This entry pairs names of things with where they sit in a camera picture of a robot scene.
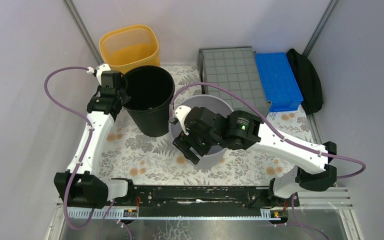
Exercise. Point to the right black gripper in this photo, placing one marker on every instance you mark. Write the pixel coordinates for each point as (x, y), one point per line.
(183, 143)

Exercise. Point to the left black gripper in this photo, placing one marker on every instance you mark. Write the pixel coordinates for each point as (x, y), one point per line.
(119, 87)

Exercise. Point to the grey plastic waste bin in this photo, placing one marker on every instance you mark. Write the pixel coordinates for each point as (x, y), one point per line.
(210, 101)

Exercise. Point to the black plastic waste bin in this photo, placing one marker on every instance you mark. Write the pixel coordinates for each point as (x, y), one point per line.
(151, 89)

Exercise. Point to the large grey plastic crate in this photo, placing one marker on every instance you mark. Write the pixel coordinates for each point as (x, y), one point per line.
(235, 69)

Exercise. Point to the blue plastic divided crate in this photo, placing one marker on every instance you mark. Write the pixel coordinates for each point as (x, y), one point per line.
(278, 82)

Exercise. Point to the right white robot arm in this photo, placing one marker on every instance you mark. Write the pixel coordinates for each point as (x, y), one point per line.
(311, 170)

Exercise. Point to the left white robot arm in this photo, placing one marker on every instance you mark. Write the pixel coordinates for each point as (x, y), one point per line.
(79, 185)

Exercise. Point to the yellow slatted waste bin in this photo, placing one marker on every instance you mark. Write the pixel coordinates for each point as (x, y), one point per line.
(130, 47)

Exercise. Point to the floral patterned table mat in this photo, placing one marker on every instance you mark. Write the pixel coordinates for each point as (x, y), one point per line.
(127, 153)

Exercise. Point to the black cloth bundle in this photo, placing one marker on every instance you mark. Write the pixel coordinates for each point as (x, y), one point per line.
(307, 80)

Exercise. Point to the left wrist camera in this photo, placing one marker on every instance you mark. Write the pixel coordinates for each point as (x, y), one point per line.
(98, 71)

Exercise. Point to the aluminium frame base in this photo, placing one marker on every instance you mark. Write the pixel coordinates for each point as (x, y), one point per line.
(324, 220)

